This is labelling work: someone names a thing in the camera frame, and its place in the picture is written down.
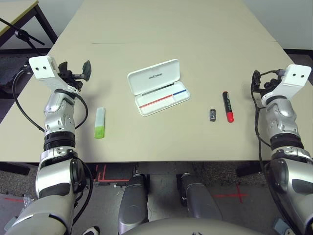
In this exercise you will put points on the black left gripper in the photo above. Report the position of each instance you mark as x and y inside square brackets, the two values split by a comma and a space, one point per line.
[72, 78]

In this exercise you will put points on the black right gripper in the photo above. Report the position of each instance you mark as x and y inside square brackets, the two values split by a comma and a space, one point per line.
[270, 85]

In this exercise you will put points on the black marker with red cap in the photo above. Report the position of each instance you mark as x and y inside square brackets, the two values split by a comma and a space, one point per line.
[228, 107]

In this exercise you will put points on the small black binder clip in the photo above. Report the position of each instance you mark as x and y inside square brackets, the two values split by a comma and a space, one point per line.
[213, 115]

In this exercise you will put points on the green translucent highlighter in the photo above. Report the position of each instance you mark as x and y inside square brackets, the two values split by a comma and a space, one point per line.
[100, 122]

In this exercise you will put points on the white Unitree pencil case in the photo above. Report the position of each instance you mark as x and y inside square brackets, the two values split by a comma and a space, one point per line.
[156, 76]

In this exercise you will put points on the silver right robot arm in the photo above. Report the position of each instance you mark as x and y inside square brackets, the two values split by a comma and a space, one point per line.
[283, 115]

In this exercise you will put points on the black tripod stand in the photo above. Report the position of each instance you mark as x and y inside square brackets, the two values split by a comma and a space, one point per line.
[20, 34]

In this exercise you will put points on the side table with black legs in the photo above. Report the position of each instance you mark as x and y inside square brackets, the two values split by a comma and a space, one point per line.
[14, 12]

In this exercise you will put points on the grey robot right leg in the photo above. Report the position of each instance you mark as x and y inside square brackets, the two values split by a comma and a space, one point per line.
[200, 200]

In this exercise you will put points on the crumpled clear plastic scrap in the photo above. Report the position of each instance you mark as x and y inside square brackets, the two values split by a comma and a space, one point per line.
[27, 200]

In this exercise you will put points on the blue grey floor pedal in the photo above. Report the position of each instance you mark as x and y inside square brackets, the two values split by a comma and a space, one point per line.
[280, 226]

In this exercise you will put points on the grey robot torso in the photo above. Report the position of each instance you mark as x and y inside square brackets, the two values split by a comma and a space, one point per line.
[195, 228]

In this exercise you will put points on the white robot left foot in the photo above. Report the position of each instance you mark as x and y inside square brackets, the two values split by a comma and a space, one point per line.
[91, 230]

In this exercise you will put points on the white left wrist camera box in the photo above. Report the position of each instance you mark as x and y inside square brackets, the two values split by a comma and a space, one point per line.
[42, 68]

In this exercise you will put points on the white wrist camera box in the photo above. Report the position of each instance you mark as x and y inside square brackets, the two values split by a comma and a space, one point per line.
[296, 76]
[42, 68]

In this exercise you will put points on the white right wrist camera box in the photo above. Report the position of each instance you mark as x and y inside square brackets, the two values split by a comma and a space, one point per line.
[296, 76]

